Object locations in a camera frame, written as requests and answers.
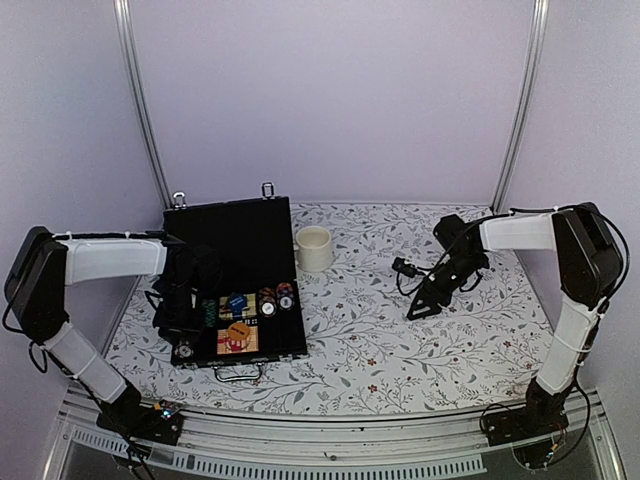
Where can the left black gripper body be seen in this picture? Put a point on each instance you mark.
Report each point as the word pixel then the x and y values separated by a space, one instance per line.
pixel 178 319

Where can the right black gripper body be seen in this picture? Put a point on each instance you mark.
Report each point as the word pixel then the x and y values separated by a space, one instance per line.
pixel 464 268

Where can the blue playing card deck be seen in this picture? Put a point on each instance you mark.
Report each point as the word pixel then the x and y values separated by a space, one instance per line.
pixel 249 312

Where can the black poker set case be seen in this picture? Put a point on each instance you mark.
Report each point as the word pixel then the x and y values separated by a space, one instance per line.
pixel 254 240

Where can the blue small blind button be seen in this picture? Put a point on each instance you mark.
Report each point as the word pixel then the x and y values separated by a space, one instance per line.
pixel 237 302

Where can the orange big blind button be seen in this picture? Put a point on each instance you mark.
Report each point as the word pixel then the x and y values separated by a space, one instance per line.
pixel 238 331

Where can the red playing card deck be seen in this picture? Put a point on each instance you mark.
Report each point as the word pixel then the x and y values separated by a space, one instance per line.
pixel 225 346

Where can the black poker chip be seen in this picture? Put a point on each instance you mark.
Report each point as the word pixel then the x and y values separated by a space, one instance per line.
pixel 183 350

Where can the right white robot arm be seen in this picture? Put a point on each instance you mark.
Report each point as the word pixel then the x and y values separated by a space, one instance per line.
pixel 593 260

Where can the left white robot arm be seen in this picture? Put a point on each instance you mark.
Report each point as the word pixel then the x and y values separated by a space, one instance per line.
pixel 47 265

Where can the green chip stack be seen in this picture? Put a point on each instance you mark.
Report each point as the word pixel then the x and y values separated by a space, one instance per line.
pixel 210 309

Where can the floral table mat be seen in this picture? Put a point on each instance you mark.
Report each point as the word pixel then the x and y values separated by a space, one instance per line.
pixel 364 356

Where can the black chip stack white top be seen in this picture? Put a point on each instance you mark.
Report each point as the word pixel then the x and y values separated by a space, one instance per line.
pixel 267 302

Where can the blue chip stack white top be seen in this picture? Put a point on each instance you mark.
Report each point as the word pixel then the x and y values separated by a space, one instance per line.
pixel 285 296

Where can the cream ribbed cup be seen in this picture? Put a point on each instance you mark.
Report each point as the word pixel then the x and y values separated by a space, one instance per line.
pixel 314 251

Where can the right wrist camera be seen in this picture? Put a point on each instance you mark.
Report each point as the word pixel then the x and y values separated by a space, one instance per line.
pixel 403 267

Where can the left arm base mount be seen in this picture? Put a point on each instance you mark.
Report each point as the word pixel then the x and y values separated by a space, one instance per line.
pixel 140 417

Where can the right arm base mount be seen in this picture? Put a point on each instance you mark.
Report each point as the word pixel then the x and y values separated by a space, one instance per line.
pixel 542 414

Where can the front aluminium rail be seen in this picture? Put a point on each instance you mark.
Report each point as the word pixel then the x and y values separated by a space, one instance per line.
pixel 217 444

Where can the right aluminium frame post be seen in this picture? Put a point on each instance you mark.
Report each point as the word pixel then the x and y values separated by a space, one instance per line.
pixel 534 49

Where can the aluminium frame post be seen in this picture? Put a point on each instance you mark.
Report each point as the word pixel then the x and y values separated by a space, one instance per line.
pixel 129 52
pixel 534 49

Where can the left aluminium frame post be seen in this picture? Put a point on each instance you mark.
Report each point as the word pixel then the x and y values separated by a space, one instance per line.
pixel 129 52

